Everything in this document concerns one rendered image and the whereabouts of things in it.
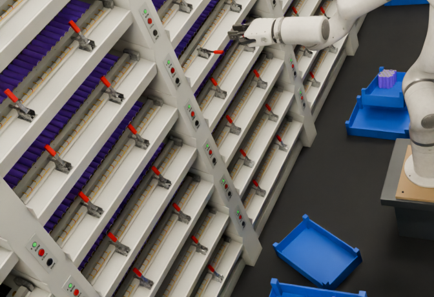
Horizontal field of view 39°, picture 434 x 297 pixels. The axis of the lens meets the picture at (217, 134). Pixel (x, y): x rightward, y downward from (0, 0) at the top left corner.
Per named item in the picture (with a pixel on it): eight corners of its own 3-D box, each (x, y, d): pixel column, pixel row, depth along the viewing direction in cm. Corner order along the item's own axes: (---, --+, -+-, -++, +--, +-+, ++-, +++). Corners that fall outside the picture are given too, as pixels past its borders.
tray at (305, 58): (341, 8, 315) (345, -14, 304) (300, 86, 281) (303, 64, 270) (305, -2, 321) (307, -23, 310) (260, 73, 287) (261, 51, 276)
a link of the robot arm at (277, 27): (284, 50, 189) (276, 50, 191) (294, 33, 194) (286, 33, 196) (277, 28, 184) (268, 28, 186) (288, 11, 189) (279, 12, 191)
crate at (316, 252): (362, 261, 242) (360, 249, 237) (329, 296, 236) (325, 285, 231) (309, 224, 263) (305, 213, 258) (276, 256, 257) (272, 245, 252)
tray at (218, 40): (261, -7, 239) (261, -27, 231) (191, 97, 205) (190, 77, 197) (215, -20, 244) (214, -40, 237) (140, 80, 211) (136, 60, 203)
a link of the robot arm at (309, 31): (295, 23, 194) (283, 13, 186) (334, 22, 187) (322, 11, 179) (291, 48, 193) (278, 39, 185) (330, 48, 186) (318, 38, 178)
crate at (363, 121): (420, 112, 290) (419, 99, 284) (410, 142, 278) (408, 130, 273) (360, 106, 305) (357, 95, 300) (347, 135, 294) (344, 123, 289)
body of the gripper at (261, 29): (278, 50, 190) (247, 50, 196) (289, 31, 196) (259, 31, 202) (270, 30, 185) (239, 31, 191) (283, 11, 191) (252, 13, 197)
